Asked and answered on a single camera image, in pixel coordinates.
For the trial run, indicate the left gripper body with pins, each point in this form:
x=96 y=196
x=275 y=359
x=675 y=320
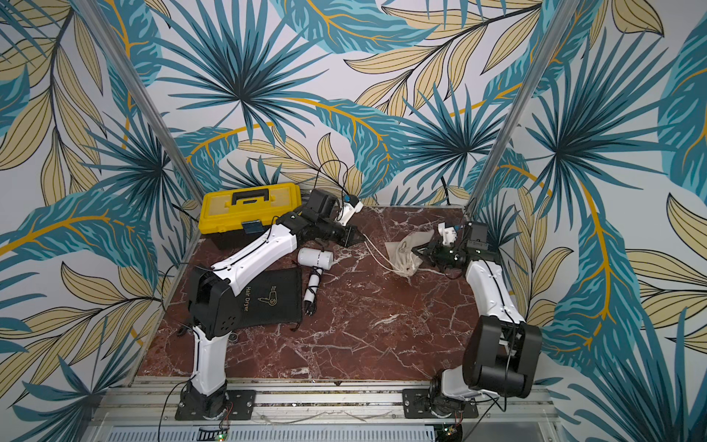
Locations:
x=331 y=229

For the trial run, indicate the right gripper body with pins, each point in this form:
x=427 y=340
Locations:
x=439 y=253

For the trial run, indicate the beige drawstring bag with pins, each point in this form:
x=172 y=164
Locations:
x=399 y=257

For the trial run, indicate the white hair dryer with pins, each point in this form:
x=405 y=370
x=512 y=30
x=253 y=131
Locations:
x=318 y=262

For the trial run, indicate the black drawstring bag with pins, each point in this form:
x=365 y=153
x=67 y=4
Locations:
x=273 y=297

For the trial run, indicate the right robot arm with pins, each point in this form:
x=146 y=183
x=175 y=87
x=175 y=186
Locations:
x=503 y=351

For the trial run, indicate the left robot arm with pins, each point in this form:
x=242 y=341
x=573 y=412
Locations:
x=214 y=291

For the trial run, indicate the yellow black toolbox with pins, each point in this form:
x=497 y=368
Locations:
x=231 y=218

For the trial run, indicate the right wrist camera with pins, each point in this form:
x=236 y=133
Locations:
x=448 y=234

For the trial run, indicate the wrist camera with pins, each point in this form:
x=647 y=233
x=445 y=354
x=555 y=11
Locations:
x=448 y=234
x=350 y=206

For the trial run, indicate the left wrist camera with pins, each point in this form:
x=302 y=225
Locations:
x=350 y=206

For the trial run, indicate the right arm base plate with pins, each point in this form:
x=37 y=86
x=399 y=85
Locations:
x=421 y=404

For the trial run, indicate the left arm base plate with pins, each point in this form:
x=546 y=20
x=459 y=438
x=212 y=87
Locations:
x=232 y=405

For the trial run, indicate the aluminium front rail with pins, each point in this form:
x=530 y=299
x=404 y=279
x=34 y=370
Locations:
x=308 y=410

